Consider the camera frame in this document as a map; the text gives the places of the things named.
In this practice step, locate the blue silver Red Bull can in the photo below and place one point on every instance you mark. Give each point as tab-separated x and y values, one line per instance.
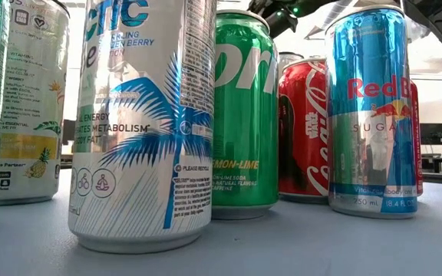
370	134

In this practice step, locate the white Celsius can blue palm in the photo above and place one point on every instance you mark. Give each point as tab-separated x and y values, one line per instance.
140	153

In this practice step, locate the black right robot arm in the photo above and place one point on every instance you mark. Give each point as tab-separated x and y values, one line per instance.
278	23

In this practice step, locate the blue table mat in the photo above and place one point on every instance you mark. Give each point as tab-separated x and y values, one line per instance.
320	245

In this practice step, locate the red Coca-Cola can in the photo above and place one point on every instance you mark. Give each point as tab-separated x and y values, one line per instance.
416	145
301	134

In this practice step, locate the black monitor on stand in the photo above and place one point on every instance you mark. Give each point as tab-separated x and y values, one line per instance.
434	134

